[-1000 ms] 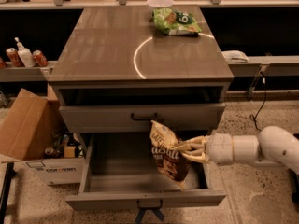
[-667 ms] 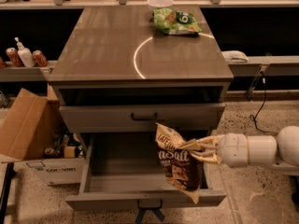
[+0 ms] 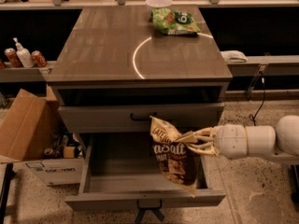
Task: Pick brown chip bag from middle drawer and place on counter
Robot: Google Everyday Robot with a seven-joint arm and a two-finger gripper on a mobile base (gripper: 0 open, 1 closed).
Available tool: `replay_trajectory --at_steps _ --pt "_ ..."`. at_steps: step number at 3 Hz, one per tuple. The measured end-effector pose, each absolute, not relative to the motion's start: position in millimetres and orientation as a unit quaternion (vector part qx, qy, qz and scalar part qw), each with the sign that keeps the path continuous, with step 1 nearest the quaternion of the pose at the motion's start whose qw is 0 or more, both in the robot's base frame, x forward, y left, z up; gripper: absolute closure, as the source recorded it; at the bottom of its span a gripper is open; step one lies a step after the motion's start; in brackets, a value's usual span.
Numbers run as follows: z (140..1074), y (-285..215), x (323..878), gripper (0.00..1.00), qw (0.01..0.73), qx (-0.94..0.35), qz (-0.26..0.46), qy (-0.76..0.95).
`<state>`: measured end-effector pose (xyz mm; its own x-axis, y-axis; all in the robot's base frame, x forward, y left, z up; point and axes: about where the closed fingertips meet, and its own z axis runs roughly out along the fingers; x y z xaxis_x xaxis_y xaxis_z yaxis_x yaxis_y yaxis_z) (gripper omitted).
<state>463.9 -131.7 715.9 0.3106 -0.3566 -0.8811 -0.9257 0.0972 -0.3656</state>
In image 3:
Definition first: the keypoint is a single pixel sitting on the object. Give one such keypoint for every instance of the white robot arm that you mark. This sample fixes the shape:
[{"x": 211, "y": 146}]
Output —
[{"x": 279, "y": 144}]

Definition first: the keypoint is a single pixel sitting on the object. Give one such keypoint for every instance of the black stand edge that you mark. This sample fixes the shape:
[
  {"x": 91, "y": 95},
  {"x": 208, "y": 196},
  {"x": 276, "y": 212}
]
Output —
[
  {"x": 9, "y": 173},
  {"x": 295, "y": 183}
]

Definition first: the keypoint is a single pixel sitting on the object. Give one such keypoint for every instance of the red soda can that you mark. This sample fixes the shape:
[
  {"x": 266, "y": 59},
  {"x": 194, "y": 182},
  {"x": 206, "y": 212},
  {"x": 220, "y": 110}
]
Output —
[
  {"x": 12, "y": 57},
  {"x": 39, "y": 59}
]

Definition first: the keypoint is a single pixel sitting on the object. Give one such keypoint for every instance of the brown chip bag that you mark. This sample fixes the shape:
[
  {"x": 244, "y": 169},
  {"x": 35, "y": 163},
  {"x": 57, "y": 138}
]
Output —
[{"x": 176, "y": 162}]

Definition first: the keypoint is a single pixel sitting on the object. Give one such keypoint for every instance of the white pump bottle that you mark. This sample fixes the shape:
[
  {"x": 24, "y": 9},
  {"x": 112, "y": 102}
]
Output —
[{"x": 23, "y": 54}]

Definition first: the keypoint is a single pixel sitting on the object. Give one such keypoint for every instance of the open cardboard box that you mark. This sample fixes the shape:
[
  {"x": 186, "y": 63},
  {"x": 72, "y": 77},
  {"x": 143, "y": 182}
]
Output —
[{"x": 27, "y": 135}]

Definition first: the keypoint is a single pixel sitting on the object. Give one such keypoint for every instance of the red soda can right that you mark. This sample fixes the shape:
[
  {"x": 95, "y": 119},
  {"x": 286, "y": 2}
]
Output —
[{"x": 39, "y": 59}]

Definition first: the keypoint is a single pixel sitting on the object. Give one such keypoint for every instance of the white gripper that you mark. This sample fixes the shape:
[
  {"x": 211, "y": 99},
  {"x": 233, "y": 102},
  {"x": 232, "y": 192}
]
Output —
[{"x": 231, "y": 141}]

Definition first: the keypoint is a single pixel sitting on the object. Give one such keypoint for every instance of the grey drawer cabinet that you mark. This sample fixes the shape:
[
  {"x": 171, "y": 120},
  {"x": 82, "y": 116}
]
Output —
[{"x": 115, "y": 56}]

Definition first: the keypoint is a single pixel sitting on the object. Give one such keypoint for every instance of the white folded cloth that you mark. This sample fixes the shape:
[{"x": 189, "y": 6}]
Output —
[{"x": 234, "y": 56}]

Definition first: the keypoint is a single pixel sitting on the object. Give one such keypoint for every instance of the black stand right edge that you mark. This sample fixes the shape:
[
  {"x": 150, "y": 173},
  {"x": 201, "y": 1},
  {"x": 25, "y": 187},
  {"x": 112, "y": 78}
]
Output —
[{"x": 295, "y": 183}]

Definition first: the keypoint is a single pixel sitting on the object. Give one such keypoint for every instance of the red soda can left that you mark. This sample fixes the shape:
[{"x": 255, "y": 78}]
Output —
[{"x": 12, "y": 57}]

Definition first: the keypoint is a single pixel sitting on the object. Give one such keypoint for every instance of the green chip bag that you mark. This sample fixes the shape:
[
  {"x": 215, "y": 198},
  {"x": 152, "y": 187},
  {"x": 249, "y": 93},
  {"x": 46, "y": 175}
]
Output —
[{"x": 174, "y": 22}]

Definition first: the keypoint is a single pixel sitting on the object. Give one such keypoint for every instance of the black stand left edge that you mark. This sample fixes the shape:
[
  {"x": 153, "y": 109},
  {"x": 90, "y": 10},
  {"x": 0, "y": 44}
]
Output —
[{"x": 9, "y": 173}]

